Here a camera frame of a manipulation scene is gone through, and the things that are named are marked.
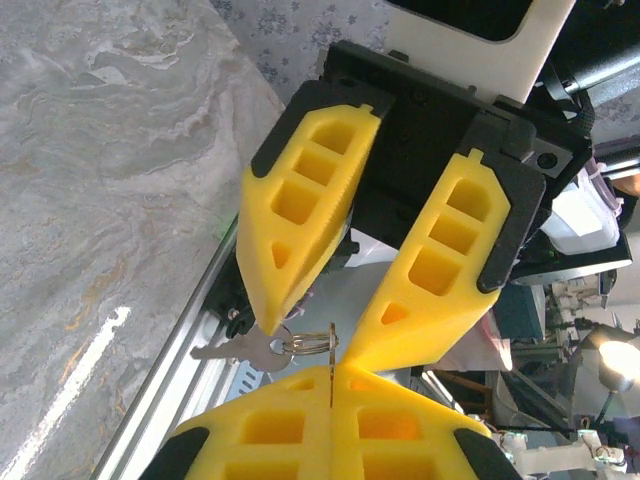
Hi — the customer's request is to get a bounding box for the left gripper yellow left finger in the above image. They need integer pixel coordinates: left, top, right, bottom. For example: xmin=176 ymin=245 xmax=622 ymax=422
xmin=143 ymin=366 xmax=334 ymax=480

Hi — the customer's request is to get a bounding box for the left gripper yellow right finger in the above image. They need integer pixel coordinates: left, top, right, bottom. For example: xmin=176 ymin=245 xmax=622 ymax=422
xmin=332 ymin=363 xmax=522 ymax=480

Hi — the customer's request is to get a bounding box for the metal key ring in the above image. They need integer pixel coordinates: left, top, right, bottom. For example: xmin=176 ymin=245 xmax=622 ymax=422
xmin=281 ymin=331 xmax=341 ymax=357

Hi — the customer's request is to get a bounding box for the silver key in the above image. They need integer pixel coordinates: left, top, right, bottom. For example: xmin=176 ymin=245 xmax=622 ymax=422
xmin=189 ymin=324 xmax=296 ymax=374

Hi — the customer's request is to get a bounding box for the grey metal panel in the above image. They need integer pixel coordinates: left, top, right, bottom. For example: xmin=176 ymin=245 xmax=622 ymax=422
xmin=294 ymin=259 xmax=396 ymax=351

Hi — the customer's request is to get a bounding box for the teal equipment box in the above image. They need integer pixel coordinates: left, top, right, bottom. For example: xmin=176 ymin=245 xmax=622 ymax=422
xmin=492 ymin=284 xmax=549 ymax=344

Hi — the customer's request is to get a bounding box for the white background equipment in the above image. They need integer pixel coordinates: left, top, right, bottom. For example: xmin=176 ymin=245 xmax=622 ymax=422
xmin=492 ymin=427 xmax=631 ymax=480

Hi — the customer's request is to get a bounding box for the bright desk lamp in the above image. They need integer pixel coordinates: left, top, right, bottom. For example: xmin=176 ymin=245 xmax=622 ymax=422
xmin=569 ymin=322 xmax=640 ymax=396

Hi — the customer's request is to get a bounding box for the white slotted cable duct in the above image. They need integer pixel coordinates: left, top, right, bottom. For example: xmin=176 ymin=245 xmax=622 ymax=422
xmin=227 ymin=357 xmax=276 ymax=406

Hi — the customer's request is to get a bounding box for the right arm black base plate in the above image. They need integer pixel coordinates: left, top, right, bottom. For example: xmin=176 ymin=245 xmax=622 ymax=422
xmin=203 ymin=259 xmax=259 ymax=337

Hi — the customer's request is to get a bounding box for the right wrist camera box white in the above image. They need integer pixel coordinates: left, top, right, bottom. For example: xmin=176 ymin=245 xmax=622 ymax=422
xmin=387 ymin=0 xmax=577 ymax=105

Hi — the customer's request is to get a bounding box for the aluminium mounting rail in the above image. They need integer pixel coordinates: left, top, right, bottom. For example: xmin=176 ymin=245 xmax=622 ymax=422
xmin=89 ymin=219 xmax=274 ymax=480

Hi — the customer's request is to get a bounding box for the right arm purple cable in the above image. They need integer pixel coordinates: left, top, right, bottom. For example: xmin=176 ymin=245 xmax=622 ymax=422
xmin=587 ymin=158 xmax=625 ymax=217

